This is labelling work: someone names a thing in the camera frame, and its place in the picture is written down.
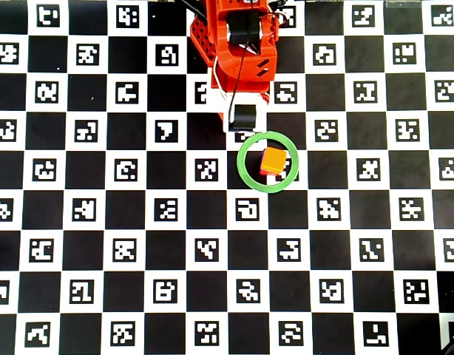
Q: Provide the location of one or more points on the red cube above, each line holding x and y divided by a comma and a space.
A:
267, 173

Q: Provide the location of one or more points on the black white marker checkerboard mat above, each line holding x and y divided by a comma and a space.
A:
101, 222

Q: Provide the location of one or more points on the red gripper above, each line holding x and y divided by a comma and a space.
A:
245, 117

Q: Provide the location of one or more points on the red robot arm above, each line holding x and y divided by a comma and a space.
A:
245, 66

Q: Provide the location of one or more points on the orange cube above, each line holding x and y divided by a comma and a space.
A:
274, 159

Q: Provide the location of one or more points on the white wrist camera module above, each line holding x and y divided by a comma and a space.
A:
245, 114

